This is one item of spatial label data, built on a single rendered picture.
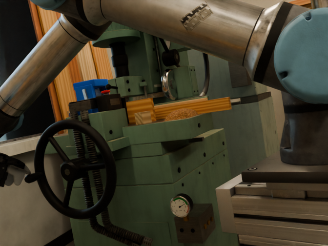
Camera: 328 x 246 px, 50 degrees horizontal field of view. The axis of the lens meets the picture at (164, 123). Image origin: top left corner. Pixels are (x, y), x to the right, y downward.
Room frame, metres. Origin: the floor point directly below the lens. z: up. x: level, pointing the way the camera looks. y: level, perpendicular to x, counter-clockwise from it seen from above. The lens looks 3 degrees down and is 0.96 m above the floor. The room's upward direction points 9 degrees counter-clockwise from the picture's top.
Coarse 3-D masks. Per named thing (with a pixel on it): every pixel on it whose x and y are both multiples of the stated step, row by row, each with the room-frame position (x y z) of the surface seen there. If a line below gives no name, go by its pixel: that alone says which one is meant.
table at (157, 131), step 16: (128, 128) 1.11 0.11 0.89; (144, 128) 1.09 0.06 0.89; (160, 128) 1.06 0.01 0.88; (176, 128) 1.04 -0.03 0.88; (192, 128) 1.04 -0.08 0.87; (208, 128) 1.16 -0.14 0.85; (48, 144) 1.27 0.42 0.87; (64, 144) 1.24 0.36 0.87; (112, 144) 1.03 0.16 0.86; (128, 144) 1.11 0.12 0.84
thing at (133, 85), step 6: (114, 78) 1.26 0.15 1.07; (120, 78) 1.25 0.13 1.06; (126, 78) 1.26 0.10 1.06; (132, 78) 1.30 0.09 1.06; (138, 78) 1.33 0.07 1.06; (114, 84) 1.26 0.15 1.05; (120, 84) 1.25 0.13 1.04; (126, 84) 1.25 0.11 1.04; (132, 84) 1.29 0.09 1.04; (138, 84) 1.33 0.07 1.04; (114, 90) 1.26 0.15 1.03; (120, 90) 1.25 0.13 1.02; (126, 90) 1.25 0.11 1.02; (132, 90) 1.28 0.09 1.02; (138, 90) 1.32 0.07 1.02; (126, 96) 1.27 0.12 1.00; (132, 96) 1.38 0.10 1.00
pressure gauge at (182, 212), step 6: (174, 198) 0.99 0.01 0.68; (180, 198) 0.98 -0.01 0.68; (186, 198) 0.98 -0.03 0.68; (174, 204) 0.99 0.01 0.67; (180, 204) 0.98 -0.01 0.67; (186, 204) 0.97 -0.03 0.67; (192, 204) 0.99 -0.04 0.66; (174, 210) 0.99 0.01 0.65; (180, 210) 0.98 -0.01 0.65; (186, 210) 0.97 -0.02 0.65; (180, 216) 0.98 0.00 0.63; (186, 216) 1.00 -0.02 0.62
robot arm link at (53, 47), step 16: (64, 16) 0.71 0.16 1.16; (48, 32) 0.75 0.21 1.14; (64, 32) 0.73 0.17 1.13; (80, 32) 0.72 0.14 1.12; (96, 32) 0.73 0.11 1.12; (48, 48) 0.74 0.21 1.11; (64, 48) 0.74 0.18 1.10; (80, 48) 0.76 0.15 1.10; (32, 64) 0.76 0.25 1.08; (48, 64) 0.76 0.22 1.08; (64, 64) 0.77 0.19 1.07; (16, 80) 0.78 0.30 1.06; (32, 80) 0.77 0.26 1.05; (48, 80) 0.78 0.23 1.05; (0, 96) 0.79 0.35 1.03; (16, 96) 0.78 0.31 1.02; (32, 96) 0.80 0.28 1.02; (0, 112) 0.80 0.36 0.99; (16, 112) 0.81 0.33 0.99; (0, 128) 0.82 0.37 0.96; (16, 128) 0.88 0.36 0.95
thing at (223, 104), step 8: (184, 104) 1.19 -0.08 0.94; (192, 104) 1.18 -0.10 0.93; (200, 104) 1.16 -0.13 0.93; (208, 104) 1.15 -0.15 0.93; (216, 104) 1.14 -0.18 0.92; (224, 104) 1.13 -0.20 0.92; (160, 112) 1.23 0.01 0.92; (168, 112) 1.22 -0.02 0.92; (200, 112) 1.17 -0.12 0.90; (208, 112) 1.15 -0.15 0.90
